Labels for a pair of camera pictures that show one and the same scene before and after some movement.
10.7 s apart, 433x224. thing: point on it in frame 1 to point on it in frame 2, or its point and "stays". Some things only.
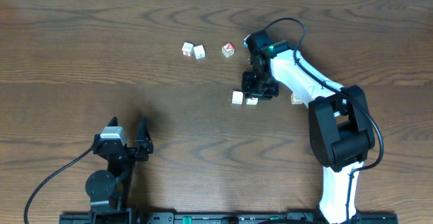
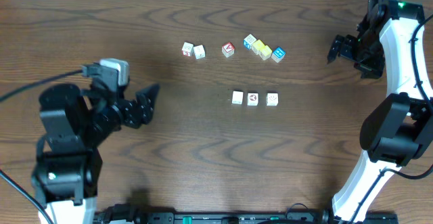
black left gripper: [135, 153] to [127, 113]
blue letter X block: [245, 44] stays
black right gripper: [250, 91] to [374, 69]
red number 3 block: [187, 49] stays
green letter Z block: [237, 97] stays
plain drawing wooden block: [295, 99] to [272, 99]
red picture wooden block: [253, 101] stays
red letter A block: [228, 49] stays
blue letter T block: [199, 51] stays
